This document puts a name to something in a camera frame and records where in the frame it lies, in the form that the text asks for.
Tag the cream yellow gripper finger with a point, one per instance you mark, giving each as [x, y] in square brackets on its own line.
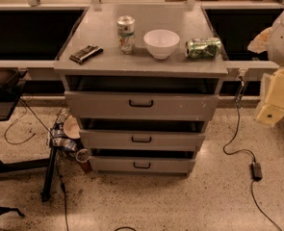
[270, 109]

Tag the grey top drawer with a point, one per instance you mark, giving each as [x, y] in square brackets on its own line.
[154, 98]

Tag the grey drawer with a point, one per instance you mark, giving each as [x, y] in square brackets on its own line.
[100, 133]
[142, 161]
[154, 98]

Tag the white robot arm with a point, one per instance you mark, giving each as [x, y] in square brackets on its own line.
[271, 40]

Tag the grey drawer cabinet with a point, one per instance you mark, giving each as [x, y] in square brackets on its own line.
[99, 28]

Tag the grey bottom drawer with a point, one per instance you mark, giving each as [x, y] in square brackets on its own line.
[142, 161]

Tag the grey middle drawer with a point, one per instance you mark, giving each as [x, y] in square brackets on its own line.
[100, 133]

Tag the green can lying down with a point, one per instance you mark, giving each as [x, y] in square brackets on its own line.
[202, 48]

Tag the upright white soda can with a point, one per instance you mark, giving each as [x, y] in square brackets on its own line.
[126, 33]

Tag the cup on floor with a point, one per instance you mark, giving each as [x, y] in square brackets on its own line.
[82, 157]

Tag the white bowl on floor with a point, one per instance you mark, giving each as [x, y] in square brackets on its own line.
[71, 128]

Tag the dark bin at left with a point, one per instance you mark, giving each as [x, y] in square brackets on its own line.
[12, 83]

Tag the black power adapter with cable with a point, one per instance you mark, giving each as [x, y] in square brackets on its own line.
[255, 167]

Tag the black stand frame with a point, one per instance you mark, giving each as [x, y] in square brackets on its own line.
[48, 163]

